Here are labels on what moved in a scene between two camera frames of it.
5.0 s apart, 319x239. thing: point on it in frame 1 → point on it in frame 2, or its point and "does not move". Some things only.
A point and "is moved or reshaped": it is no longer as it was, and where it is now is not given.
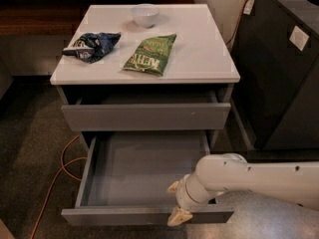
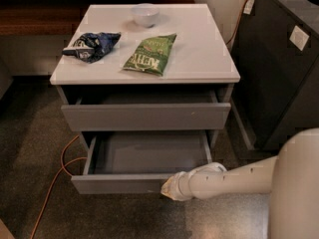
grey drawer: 127,175 is moved or reshaped
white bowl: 146,14 does not move
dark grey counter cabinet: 276,53 does not move
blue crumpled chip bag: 92,47 does not move
